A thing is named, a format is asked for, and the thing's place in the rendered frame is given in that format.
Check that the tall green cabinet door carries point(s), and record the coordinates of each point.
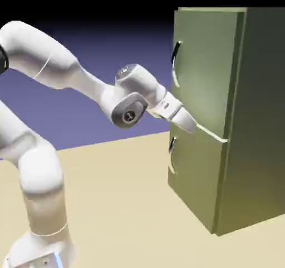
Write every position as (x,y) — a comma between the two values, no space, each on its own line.
(204,71)

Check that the green cabinet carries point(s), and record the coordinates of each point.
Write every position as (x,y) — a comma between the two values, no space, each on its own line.
(256,116)

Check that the short green cabinet door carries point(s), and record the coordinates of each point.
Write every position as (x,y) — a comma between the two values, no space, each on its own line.
(196,174)

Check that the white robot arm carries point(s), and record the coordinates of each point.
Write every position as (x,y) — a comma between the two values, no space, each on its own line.
(53,63)

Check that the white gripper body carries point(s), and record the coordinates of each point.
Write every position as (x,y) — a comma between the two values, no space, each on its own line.
(184,119)

